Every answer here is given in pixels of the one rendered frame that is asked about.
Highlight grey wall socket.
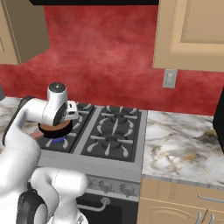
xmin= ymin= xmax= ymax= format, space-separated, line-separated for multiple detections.
xmin=162 ymin=68 xmax=178 ymax=89

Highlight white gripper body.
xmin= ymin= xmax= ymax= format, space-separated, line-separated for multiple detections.
xmin=64 ymin=111 xmax=81 ymax=122

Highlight grey oven door handle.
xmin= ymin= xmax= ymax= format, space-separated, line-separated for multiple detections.
xmin=76 ymin=197 xmax=111 ymax=213

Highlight grey drawer handle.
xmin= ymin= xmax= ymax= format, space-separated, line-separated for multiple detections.
xmin=198 ymin=194 xmax=224 ymax=204

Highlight grey gas hob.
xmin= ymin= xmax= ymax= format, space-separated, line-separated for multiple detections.
xmin=34 ymin=101 xmax=149 ymax=203

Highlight beige drawer front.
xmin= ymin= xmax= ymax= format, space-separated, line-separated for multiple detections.
xmin=139 ymin=177 xmax=224 ymax=209

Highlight black extractor hood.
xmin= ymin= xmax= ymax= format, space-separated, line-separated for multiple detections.
xmin=28 ymin=0 xmax=160 ymax=6

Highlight beige wall cupboard with panel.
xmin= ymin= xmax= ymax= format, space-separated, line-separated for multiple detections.
xmin=153 ymin=0 xmax=224 ymax=73

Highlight beige cupboard door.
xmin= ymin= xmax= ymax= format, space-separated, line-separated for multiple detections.
xmin=203 ymin=207 xmax=224 ymax=224
xmin=136 ymin=198 xmax=207 ymax=224

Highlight black saucepan with hot chocolate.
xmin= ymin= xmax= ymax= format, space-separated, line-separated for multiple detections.
xmin=30 ymin=119 xmax=74 ymax=140

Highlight black appliance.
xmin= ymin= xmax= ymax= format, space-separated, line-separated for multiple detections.
xmin=212 ymin=87 xmax=224 ymax=155

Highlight black oven door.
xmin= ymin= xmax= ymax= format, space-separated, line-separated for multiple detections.
xmin=74 ymin=193 xmax=140 ymax=224

